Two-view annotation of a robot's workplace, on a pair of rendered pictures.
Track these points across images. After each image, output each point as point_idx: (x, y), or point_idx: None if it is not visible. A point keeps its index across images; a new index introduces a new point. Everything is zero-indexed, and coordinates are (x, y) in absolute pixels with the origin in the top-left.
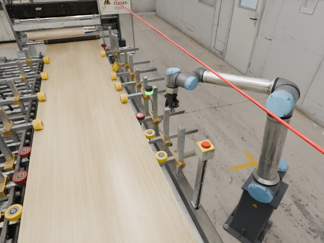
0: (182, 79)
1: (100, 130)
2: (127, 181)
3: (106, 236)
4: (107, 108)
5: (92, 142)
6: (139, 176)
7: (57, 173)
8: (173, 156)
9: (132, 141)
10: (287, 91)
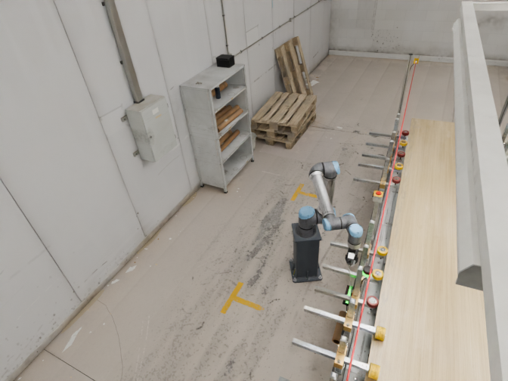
0: (356, 220)
1: (426, 305)
2: (419, 247)
3: (442, 229)
4: (407, 339)
5: (439, 294)
6: (408, 246)
7: None
8: (370, 252)
9: (398, 274)
10: (332, 161)
